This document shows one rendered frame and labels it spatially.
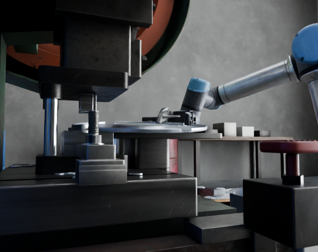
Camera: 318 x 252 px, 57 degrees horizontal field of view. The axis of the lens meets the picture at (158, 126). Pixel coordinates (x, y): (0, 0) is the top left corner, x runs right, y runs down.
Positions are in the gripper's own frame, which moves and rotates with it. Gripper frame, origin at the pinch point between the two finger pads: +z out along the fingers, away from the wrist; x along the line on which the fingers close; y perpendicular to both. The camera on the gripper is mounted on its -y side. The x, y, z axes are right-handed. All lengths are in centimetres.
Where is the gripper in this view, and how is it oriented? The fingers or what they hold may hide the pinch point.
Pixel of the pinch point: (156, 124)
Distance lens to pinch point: 77.2
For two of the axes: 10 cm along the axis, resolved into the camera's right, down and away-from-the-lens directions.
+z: -2.9, 0.4, -9.6
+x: 0.3, 10.0, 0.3
